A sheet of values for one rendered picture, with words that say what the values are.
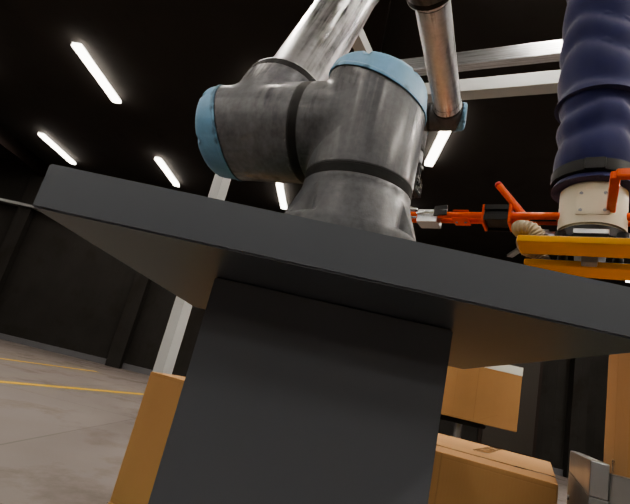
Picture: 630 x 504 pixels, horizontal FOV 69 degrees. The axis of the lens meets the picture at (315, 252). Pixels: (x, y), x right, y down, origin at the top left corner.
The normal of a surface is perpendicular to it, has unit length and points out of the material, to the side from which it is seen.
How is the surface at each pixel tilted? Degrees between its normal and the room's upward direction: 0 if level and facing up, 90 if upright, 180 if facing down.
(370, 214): 72
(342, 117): 94
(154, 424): 90
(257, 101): 85
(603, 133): 80
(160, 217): 90
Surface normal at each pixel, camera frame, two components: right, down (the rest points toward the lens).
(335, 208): -0.16, -0.59
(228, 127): -0.41, 0.12
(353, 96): -0.36, -0.30
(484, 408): 0.02, -0.27
